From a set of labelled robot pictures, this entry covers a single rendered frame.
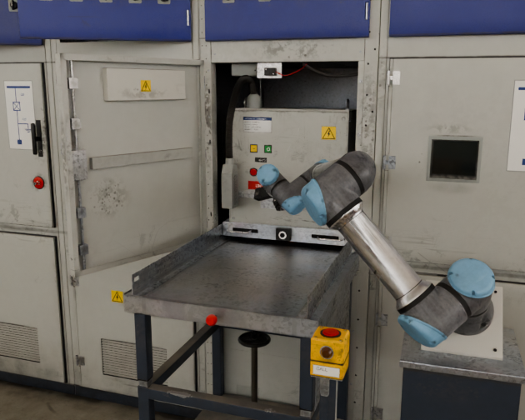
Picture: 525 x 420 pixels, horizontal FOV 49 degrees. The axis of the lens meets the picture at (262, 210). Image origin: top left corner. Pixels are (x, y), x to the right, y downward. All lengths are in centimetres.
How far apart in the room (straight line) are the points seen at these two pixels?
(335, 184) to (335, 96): 149
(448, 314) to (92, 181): 124
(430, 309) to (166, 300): 77
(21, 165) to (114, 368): 103
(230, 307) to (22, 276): 150
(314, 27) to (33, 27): 103
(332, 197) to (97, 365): 173
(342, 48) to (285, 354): 125
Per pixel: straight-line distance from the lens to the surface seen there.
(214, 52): 233
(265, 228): 236
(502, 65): 212
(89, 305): 281
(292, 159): 228
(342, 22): 217
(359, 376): 244
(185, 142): 232
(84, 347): 291
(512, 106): 213
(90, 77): 206
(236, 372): 260
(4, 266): 305
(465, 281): 156
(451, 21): 213
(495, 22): 213
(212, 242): 234
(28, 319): 306
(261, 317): 167
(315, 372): 142
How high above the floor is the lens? 148
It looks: 12 degrees down
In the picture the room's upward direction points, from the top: straight up
